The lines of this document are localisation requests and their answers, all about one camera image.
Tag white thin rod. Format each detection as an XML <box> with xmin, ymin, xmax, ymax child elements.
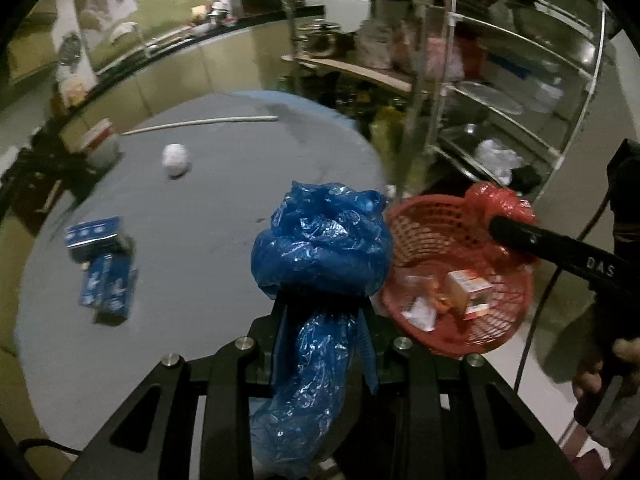
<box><xmin>120</xmin><ymin>115</ymin><xmax>279</xmax><ymax>136</ymax></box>

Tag kitchen faucet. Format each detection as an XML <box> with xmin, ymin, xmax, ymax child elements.
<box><xmin>108</xmin><ymin>21</ymin><xmax>151</xmax><ymax>58</ymax></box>

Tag blue carton white characters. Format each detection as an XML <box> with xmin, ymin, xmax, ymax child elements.
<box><xmin>78</xmin><ymin>254</ymin><xmax>137</xmax><ymax>320</ymax></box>

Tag metal pot with lid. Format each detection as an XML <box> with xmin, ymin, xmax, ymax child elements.
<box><xmin>297</xmin><ymin>18</ymin><xmax>345</xmax><ymax>58</ymax></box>

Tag white crumpled paper ball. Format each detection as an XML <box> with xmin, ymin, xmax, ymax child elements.
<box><xmin>162</xmin><ymin>143</ymin><xmax>191</xmax><ymax>179</ymax></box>

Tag red plastic bag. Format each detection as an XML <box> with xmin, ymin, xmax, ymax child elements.
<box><xmin>462</xmin><ymin>182</ymin><xmax>539</xmax><ymax>271</ymax></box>

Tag metal kitchen shelf rack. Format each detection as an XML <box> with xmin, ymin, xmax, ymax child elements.
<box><xmin>282</xmin><ymin>0</ymin><xmax>613</xmax><ymax>200</ymax></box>

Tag small orange box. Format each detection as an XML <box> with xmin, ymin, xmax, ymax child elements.
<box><xmin>445</xmin><ymin>270</ymin><xmax>494</xmax><ymax>321</ymax></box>

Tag blue plastic bag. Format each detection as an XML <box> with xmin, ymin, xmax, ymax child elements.
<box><xmin>250</xmin><ymin>182</ymin><xmax>393</xmax><ymax>479</ymax></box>

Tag red white bowl stack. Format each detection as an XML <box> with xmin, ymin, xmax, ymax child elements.
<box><xmin>79</xmin><ymin>118</ymin><xmax>120</xmax><ymax>171</ymax></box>

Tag right hand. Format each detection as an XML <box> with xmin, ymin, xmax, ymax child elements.
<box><xmin>572</xmin><ymin>338</ymin><xmax>639</xmax><ymax>401</ymax></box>

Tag blue carton with circles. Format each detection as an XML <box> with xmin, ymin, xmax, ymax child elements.
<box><xmin>64</xmin><ymin>217</ymin><xmax>134</xmax><ymax>263</ymax></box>

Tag clear plastic wrapper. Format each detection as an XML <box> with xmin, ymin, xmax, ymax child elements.
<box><xmin>398</xmin><ymin>273</ymin><xmax>438</xmax><ymax>333</ymax></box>

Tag red plastic basket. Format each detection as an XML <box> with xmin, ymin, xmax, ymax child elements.
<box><xmin>380</xmin><ymin>195</ymin><xmax>534</xmax><ymax>358</ymax></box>

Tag waterfall wall picture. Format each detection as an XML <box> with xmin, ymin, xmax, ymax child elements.
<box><xmin>71</xmin><ymin>0</ymin><xmax>222</xmax><ymax>74</ymax></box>

